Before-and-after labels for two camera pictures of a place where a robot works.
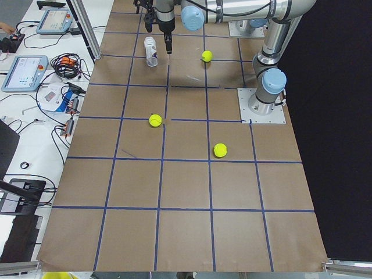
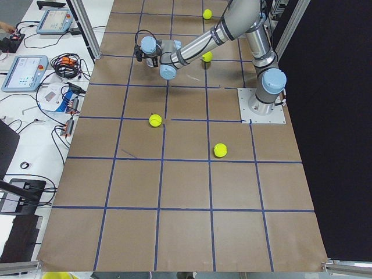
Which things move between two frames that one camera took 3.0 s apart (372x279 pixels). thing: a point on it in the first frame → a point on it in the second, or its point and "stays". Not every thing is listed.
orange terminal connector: (68, 129) stays
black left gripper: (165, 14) → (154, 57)
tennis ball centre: (207, 56) stays
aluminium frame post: (86, 29) stays
